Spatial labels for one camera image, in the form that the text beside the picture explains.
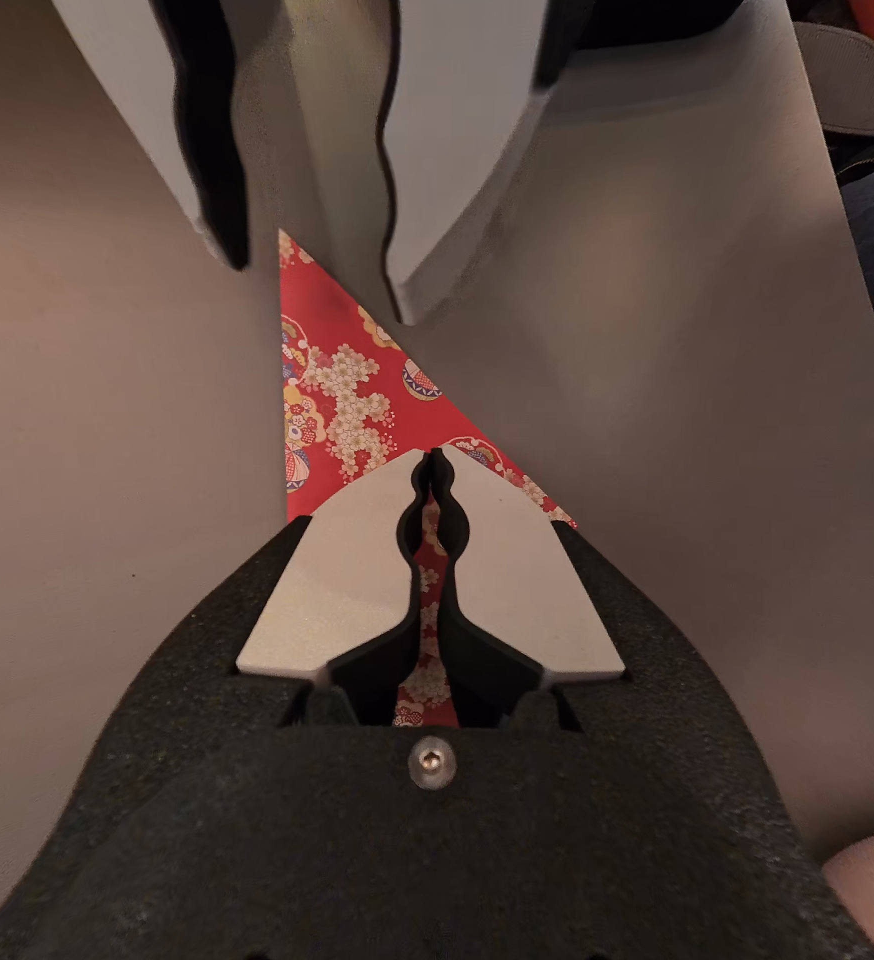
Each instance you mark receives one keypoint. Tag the grey fabric pad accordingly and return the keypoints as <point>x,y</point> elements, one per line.
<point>842,75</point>

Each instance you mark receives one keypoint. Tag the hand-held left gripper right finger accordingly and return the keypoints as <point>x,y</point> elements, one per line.
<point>527,592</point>

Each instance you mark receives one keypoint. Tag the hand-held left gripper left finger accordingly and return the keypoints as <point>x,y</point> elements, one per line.
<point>339,592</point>

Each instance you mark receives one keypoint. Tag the red floral origami paper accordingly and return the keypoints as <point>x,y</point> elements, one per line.
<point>339,390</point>

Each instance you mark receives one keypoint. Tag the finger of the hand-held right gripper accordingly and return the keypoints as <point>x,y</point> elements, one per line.
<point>129,75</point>
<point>467,112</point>

